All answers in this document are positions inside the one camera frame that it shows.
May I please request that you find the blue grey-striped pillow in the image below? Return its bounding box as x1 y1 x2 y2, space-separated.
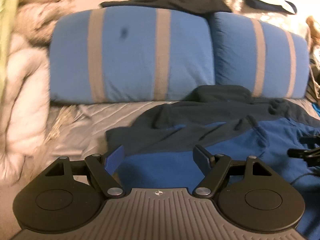
209 11 311 98
49 6 216 105

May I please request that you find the brown teddy bear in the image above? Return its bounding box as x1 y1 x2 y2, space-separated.
306 16 320 53

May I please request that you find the cream quilted comforter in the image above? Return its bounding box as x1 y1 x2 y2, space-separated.
0 0 78 188

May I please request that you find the blue and navy fleece jacket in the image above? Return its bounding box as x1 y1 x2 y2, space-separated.
106 85 320 233

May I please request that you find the lace-trimmed grey pillow sham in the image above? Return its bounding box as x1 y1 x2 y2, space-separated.
50 105 84 144

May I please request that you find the black garment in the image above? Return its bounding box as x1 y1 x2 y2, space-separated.
100 0 233 15

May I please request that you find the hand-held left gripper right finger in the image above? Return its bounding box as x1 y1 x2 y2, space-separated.
193 144 273 198

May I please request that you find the thin black cable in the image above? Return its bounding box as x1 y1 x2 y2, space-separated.
289 171 320 184

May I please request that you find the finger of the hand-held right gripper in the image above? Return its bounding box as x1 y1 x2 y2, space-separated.
300 135 320 145
287 148 320 167

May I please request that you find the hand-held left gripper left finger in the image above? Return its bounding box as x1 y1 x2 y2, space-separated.
45 144 125 198

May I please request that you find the lime green cloth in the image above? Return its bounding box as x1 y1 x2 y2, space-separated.
0 0 73 80

